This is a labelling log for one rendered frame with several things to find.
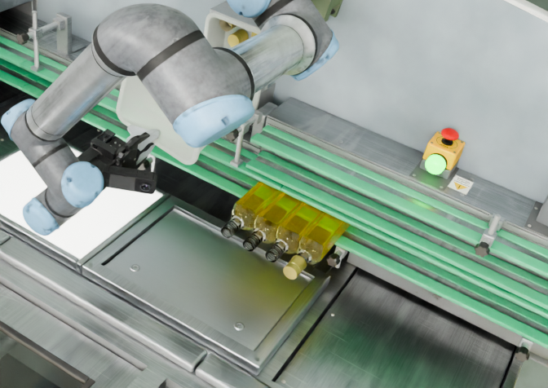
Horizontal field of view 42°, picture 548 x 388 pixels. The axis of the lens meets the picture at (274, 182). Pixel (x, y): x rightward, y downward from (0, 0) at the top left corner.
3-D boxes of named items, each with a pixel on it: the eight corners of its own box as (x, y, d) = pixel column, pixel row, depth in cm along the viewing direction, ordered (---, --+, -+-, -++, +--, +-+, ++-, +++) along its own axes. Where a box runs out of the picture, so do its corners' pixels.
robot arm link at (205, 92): (311, -18, 143) (174, 39, 98) (352, 44, 145) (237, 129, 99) (268, 16, 150) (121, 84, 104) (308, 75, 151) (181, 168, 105)
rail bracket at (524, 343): (517, 331, 163) (502, 369, 153) (528, 310, 159) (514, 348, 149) (534, 339, 162) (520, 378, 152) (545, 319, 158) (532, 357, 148)
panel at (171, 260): (46, 139, 200) (-55, 196, 175) (46, 130, 198) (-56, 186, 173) (329, 284, 171) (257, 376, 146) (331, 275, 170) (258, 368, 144)
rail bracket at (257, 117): (245, 149, 178) (218, 171, 168) (255, 90, 168) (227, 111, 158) (256, 154, 177) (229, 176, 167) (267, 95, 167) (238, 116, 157)
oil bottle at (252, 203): (271, 183, 179) (225, 226, 163) (275, 165, 176) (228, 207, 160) (290, 192, 177) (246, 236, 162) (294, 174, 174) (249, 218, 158)
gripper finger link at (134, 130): (143, 111, 159) (115, 132, 153) (164, 123, 157) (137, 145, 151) (142, 121, 161) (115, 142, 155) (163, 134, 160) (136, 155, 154)
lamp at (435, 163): (425, 165, 161) (420, 171, 159) (430, 149, 159) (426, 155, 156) (444, 174, 160) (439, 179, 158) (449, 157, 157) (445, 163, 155)
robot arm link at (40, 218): (56, 231, 133) (39, 244, 139) (96, 199, 141) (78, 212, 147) (28, 199, 132) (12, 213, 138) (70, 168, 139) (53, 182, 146)
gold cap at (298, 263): (289, 260, 155) (279, 271, 151) (298, 252, 152) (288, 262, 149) (301, 271, 155) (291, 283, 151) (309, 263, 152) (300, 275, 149)
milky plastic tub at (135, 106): (152, 41, 156) (127, 53, 150) (235, 93, 152) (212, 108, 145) (137, 103, 167) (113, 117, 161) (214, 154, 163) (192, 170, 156)
